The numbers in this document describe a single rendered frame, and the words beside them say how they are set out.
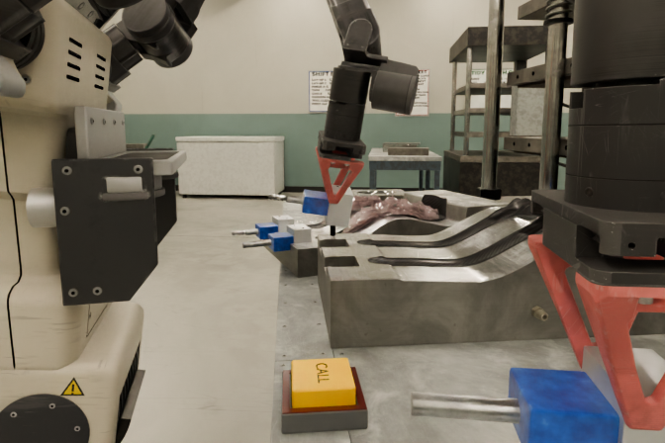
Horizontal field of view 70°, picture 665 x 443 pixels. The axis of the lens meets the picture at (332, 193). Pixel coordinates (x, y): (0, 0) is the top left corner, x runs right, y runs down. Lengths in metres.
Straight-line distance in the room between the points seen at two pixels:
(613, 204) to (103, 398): 0.58
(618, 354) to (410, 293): 0.40
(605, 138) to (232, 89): 8.00
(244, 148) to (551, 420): 7.03
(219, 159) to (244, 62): 1.76
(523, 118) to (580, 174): 4.68
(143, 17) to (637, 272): 0.77
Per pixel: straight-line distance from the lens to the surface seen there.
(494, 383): 0.59
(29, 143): 0.63
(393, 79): 0.70
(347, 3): 0.78
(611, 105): 0.24
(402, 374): 0.58
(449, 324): 0.65
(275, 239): 0.92
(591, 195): 0.24
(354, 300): 0.61
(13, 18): 0.48
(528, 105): 4.94
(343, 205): 0.74
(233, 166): 7.29
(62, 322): 0.64
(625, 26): 0.24
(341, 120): 0.71
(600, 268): 0.22
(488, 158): 2.02
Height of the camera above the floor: 1.08
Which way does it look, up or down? 8 degrees down
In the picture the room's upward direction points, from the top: straight up
